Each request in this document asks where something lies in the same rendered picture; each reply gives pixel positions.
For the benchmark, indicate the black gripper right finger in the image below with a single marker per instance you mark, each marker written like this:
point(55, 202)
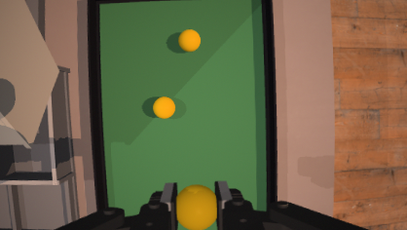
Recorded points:
point(281, 215)

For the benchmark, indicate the orange ball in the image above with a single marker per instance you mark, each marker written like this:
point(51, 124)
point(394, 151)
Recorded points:
point(196, 207)
point(164, 107)
point(189, 40)

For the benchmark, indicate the green tray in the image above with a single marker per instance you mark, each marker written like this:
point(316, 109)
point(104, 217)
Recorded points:
point(224, 126)

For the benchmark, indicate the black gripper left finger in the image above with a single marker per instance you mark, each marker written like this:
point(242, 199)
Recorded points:
point(158, 214)

